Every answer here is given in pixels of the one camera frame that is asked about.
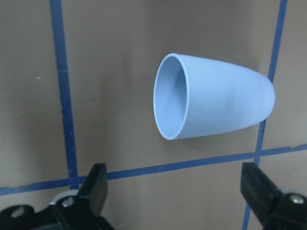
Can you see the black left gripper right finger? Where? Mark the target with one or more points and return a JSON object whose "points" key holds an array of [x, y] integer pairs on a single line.
{"points": [[260, 193]]}

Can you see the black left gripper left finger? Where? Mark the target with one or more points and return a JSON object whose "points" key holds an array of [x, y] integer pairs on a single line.
{"points": [[94, 188]]}

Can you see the light blue plastic cup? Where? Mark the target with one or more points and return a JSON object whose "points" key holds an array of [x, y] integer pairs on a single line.
{"points": [[195, 97]]}

